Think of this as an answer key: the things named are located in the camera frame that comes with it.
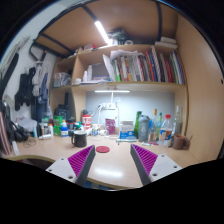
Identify clear glass bottle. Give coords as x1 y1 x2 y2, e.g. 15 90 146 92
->
173 105 184 137

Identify white light bar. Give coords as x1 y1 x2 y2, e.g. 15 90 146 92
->
94 89 131 94

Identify grey shaker bottle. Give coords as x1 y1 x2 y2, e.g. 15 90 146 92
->
137 115 151 142

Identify clear bottle yellow cap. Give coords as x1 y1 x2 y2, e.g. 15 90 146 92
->
151 108 160 143

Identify black mug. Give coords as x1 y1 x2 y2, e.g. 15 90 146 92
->
70 129 88 149

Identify ceiling tube light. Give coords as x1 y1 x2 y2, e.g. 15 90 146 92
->
94 20 113 46

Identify green glass bottle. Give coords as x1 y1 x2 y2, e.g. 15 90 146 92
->
133 110 143 139

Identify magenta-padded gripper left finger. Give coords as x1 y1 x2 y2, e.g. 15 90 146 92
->
45 144 97 188

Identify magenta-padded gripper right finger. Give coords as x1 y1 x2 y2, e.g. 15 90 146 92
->
129 143 184 187

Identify blue and white carton box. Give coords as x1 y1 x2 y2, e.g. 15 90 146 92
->
119 120 136 140

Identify brown mug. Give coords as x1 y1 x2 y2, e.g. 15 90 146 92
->
172 134 191 151

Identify flat round red coaster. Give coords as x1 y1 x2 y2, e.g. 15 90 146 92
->
95 145 111 154

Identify red and white can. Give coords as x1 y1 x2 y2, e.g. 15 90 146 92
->
81 114 92 131

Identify hanging dark clothes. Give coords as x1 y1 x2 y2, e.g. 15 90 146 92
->
14 65 51 113

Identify magenta carton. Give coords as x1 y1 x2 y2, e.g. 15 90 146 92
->
105 117 117 136

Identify green plastic container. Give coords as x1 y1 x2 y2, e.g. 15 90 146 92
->
53 115 64 136

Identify clear water bottle red cap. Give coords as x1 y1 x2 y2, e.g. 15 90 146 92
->
159 114 174 148

